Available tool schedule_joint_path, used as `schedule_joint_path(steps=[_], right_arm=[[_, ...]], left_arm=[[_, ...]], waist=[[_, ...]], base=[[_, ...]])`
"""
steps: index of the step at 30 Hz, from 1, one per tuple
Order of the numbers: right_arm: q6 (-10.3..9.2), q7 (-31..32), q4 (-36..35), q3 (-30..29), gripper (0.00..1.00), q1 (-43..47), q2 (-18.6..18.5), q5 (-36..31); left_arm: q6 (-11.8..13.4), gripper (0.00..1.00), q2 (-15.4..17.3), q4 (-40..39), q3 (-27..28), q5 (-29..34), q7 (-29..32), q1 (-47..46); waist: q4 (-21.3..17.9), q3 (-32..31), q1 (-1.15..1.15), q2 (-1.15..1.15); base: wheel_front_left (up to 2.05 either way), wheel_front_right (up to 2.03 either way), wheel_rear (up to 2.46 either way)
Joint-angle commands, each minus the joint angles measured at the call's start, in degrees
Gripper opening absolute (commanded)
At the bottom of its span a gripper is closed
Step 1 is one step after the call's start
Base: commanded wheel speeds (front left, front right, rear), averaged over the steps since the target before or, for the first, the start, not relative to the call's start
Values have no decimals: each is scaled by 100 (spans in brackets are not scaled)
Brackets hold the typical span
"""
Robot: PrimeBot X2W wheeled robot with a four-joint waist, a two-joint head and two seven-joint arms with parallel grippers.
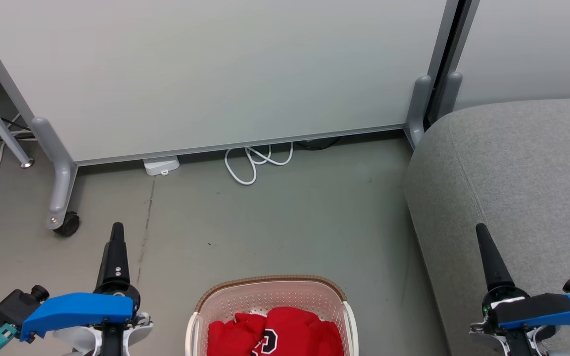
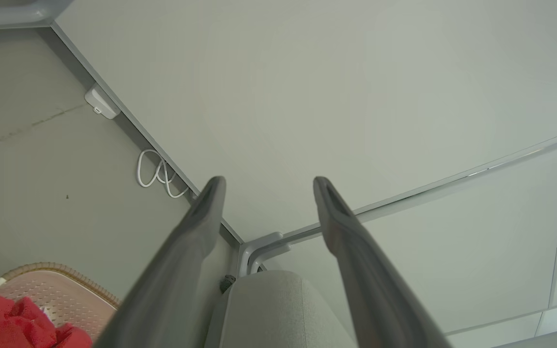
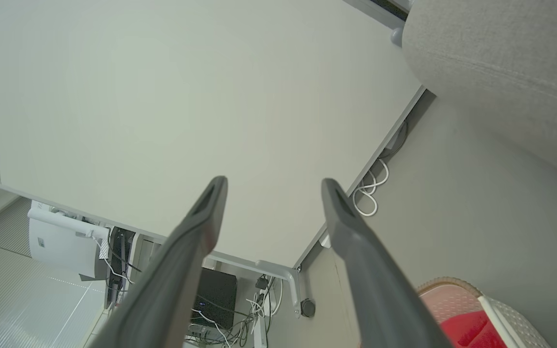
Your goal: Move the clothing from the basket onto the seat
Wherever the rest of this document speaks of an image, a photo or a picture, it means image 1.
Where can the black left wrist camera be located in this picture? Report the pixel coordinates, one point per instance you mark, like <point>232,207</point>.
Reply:
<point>18,305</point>

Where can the grey fabric sofa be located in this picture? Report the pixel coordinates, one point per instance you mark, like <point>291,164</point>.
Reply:
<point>522,198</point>

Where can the plain red garment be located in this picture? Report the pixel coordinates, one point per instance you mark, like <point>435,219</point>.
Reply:
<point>233,336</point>

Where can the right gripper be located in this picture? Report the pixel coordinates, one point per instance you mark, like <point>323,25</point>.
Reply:
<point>505,341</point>

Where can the blue black right camera mount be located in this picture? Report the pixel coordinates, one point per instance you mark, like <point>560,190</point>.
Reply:
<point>537,309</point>

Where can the white perforated laundry basket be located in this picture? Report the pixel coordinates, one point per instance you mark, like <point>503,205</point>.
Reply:
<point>270,294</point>

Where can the red garment with white print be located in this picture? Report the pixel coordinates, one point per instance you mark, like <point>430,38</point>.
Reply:
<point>300,331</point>

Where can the large white partition panel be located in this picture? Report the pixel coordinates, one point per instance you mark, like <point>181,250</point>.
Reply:
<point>215,74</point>

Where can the black caster wheel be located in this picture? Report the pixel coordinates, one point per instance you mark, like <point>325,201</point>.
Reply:
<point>68,225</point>

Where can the grey foot of narrow partition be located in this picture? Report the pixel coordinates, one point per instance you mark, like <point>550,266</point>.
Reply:
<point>452,94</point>

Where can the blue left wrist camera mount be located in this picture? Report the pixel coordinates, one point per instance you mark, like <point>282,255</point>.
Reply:
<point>77,309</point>

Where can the grey partition foot with caster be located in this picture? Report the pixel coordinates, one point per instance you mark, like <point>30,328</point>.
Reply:
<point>60,173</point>

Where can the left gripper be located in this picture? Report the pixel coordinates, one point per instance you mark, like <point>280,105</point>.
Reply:
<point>124,333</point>

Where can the white power adapter box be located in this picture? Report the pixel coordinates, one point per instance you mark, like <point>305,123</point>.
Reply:
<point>161,165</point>

